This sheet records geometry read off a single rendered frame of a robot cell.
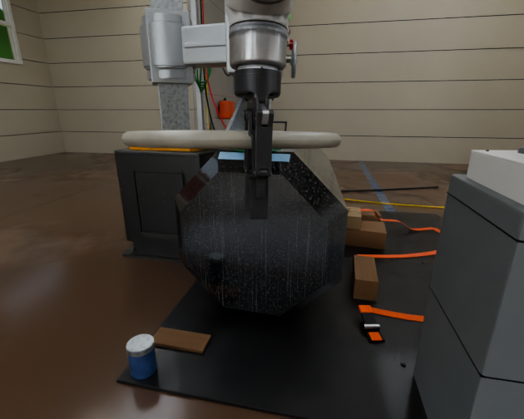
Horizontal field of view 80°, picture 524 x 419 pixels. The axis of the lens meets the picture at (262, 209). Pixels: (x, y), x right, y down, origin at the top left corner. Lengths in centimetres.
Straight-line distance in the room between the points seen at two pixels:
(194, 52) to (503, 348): 199
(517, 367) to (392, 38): 624
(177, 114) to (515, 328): 199
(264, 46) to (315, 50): 621
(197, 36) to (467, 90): 565
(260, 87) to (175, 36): 172
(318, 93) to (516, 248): 600
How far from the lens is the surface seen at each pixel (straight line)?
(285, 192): 126
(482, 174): 100
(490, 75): 718
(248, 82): 50
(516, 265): 82
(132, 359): 136
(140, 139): 60
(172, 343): 150
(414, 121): 680
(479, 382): 98
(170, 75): 218
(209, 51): 211
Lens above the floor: 99
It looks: 18 degrees down
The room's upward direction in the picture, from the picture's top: straight up
